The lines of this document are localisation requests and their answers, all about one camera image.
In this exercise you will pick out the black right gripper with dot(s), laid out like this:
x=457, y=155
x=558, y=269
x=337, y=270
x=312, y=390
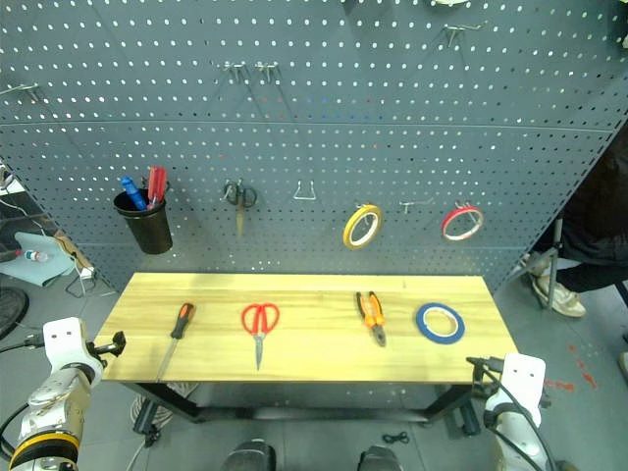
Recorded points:
x=494, y=365

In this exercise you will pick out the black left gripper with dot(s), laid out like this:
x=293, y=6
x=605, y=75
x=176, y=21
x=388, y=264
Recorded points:
x=100, y=349

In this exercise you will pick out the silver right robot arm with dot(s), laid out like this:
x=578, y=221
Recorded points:
x=515, y=436

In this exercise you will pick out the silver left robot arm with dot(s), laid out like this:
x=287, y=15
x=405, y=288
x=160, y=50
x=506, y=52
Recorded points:
x=51, y=412

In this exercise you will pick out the grey metal pegboard wall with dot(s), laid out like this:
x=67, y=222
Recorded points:
x=314, y=137

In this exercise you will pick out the blue tape roll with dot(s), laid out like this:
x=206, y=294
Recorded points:
x=440, y=324

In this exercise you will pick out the orange black screwdriver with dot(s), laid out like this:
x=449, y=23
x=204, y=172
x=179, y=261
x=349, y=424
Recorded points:
x=177, y=329

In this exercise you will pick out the small black floor clip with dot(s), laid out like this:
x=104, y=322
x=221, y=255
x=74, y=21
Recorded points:
x=395, y=437

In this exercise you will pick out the black wheel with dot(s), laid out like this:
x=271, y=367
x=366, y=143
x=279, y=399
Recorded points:
x=11, y=311

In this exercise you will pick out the beige shoe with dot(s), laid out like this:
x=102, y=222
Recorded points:
x=559, y=294

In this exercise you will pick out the light blue chair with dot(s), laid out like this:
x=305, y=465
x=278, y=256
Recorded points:
x=39, y=260

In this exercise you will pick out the orange black pliers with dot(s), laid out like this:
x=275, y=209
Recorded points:
x=373, y=319

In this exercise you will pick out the clear plastic bottle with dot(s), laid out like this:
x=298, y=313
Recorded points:
x=35, y=255

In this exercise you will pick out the black cup holder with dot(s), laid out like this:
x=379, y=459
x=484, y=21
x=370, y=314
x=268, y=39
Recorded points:
x=145, y=223

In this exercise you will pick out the dark rounded shape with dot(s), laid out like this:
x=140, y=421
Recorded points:
x=382, y=458
x=249, y=456

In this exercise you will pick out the grey metal stand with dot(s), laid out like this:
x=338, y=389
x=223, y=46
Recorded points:
x=553, y=265

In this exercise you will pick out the red tape roll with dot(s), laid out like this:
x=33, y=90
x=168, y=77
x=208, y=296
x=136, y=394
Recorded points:
x=462, y=224

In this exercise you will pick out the small metal peg hook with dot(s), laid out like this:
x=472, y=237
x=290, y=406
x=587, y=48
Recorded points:
x=411, y=205

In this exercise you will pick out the yellow tape roll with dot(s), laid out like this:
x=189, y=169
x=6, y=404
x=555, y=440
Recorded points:
x=362, y=228

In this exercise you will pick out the person in dark trousers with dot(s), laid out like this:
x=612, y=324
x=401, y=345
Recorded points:
x=596, y=221

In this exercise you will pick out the long metal peg hook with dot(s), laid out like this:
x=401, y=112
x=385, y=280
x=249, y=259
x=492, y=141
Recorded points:
x=22, y=89

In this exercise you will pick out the double metal peg hook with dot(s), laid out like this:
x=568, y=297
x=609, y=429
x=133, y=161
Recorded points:
x=234, y=68
x=266, y=68

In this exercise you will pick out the large metal peg hook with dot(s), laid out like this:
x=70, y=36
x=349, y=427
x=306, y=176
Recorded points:
x=461, y=30

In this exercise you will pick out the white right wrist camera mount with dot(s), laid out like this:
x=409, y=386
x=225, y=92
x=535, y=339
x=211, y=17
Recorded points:
x=525, y=380

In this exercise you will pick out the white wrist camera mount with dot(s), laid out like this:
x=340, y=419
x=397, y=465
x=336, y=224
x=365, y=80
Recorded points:
x=525, y=380
x=65, y=339

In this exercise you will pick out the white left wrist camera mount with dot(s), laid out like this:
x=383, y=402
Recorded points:
x=65, y=339

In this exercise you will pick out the wooden table with black frame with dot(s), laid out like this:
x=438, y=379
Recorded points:
x=304, y=329

